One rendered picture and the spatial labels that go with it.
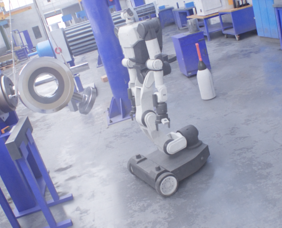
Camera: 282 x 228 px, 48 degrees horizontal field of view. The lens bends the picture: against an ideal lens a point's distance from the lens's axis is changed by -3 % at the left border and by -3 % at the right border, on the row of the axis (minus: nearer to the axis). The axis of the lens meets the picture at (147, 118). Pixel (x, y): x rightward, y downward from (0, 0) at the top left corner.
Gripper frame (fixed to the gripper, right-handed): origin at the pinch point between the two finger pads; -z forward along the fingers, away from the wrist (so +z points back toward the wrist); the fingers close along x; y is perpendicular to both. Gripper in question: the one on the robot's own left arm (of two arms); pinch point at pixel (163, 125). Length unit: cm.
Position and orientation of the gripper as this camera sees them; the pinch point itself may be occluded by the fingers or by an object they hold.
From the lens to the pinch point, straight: 256.4
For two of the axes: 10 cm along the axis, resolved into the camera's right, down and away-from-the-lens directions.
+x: -8.7, 2.0, -4.5
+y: 4.8, 1.8, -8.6
